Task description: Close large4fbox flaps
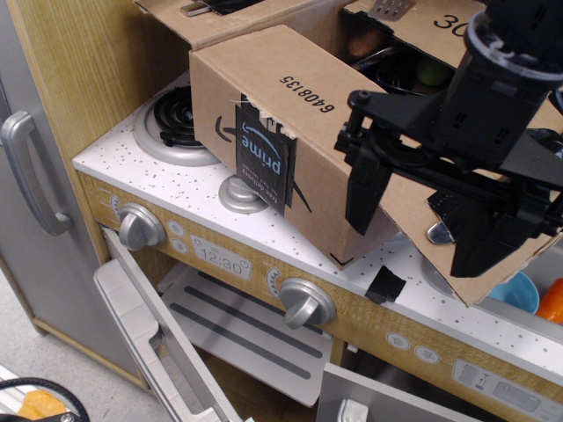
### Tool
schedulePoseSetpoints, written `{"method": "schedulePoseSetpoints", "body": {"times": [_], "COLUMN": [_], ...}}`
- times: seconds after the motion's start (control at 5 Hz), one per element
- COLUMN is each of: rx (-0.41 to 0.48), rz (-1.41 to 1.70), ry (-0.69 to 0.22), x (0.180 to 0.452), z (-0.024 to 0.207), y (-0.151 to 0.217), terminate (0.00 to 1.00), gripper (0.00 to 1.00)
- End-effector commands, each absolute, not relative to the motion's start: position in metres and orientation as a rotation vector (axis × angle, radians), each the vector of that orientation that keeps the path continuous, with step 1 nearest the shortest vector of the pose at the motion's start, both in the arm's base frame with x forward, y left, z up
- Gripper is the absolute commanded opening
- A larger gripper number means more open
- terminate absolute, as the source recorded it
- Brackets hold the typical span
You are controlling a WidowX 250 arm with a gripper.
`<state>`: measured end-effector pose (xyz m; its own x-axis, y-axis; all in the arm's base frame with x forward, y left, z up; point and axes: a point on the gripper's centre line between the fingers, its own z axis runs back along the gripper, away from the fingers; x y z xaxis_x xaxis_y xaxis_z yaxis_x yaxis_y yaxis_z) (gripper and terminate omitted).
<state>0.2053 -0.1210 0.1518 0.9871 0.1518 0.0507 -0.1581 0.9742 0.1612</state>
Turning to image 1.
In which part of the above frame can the black tape piece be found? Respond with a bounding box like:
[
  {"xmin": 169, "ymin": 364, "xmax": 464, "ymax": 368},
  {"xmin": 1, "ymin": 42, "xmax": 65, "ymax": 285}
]
[{"xmin": 365, "ymin": 266, "xmax": 406, "ymax": 304}]

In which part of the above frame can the silver fridge door handle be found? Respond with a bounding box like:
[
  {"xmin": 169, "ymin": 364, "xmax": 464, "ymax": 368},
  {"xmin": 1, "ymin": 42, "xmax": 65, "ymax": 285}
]
[{"xmin": 1, "ymin": 111, "xmax": 73, "ymax": 236}]

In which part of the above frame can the silver open oven door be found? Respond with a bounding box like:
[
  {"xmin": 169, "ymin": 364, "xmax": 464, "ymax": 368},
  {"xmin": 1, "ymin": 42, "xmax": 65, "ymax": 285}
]
[{"xmin": 93, "ymin": 227, "xmax": 241, "ymax": 421}]

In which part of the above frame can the white oven rack shelf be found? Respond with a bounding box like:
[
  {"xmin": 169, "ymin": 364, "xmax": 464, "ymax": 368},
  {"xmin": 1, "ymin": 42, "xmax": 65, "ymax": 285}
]
[{"xmin": 157, "ymin": 264, "xmax": 333, "ymax": 407}]

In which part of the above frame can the silver dishwasher door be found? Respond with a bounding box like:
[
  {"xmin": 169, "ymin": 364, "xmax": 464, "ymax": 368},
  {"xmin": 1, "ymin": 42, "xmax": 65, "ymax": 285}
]
[{"xmin": 316, "ymin": 363, "xmax": 473, "ymax": 422}]

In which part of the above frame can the light blue bowl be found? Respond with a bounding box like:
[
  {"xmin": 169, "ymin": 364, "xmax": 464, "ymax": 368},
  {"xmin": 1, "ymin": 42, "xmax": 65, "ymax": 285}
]
[{"xmin": 488, "ymin": 272, "xmax": 540, "ymax": 314}]

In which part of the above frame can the silver right stove knob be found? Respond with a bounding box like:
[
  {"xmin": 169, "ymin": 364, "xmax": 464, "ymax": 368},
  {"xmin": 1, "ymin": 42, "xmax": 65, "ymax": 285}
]
[{"xmin": 280, "ymin": 278, "xmax": 337, "ymax": 330}]

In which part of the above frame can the green ball in box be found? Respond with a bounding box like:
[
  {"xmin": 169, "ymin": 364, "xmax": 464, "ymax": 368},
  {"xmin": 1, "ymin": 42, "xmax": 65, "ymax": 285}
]
[{"xmin": 415, "ymin": 58, "xmax": 450, "ymax": 86}]

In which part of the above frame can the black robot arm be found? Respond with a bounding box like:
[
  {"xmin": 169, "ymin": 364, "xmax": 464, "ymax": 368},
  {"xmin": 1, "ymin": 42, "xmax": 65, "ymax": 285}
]
[{"xmin": 335, "ymin": 1, "xmax": 562, "ymax": 278}]

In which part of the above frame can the silver left stove knob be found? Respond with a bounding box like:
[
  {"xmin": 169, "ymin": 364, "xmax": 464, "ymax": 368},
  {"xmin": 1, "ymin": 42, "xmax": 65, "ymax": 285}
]
[{"xmin": 119, "ymin": 202, "xmax": 166, "ymax": 251}]

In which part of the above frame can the black coil stove burner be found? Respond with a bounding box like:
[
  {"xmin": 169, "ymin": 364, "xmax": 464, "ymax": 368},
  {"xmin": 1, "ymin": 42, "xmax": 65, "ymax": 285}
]
[{"xmin": 134, "ymin": 86, "xmax": 219, "ymax": 167}]

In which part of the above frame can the orange object bottom left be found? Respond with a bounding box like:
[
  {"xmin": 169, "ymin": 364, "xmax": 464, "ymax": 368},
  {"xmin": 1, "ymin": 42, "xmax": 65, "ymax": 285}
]
[{"xmin": 17, "ymin": 389, "xmax": 67, "ymax": 420}]

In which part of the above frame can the orange toy vegetable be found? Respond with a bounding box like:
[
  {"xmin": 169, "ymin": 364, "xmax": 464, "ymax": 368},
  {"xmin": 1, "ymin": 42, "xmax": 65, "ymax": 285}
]
[{"xmin": 536, "ymin": 278, "xmax": 563, "ymax": 324}]

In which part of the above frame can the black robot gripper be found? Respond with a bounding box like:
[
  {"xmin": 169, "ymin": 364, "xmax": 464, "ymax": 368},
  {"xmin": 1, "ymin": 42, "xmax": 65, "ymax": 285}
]
[{"xmin": 335, "ymin": 51, "xmax": 562, "ymax": 278}]

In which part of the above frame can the black cable bottom left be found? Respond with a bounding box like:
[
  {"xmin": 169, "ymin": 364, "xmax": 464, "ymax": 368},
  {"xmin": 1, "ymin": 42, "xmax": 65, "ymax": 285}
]
[{"xmin": 0, "ymin": 376, "xmax": 91, "ymax": 422}]

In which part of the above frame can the silver stove knob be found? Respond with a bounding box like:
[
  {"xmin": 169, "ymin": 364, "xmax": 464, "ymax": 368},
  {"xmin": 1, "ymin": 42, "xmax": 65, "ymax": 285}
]
[
  {"xmin": 119, "ymin": 202, "xmax": 166, "ymax": 251},
  {"xmin": 280, "ymin": 278, "xmax": 337, "ymax": 330}
]

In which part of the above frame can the brown cardboard Amazon box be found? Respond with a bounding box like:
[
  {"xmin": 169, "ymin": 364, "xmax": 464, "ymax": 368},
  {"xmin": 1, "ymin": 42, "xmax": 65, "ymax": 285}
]
[{"xmin": 140, "ymin": 1, "xmax": 562, "ymax": 304}]

